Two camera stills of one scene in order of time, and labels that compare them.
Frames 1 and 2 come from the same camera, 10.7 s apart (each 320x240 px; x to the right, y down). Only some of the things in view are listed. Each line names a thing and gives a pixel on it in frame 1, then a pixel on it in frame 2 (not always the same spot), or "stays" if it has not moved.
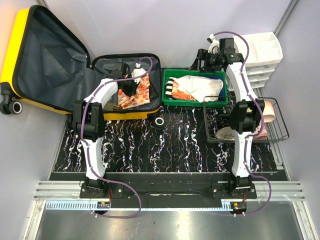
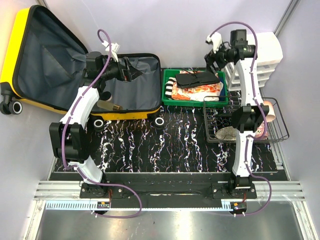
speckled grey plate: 226,133 stays
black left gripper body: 130,86 → 114,70
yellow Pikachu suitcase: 42,65 stays
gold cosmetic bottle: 110,106 stays
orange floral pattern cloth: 141,97 → 210,88
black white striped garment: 168,85 stays
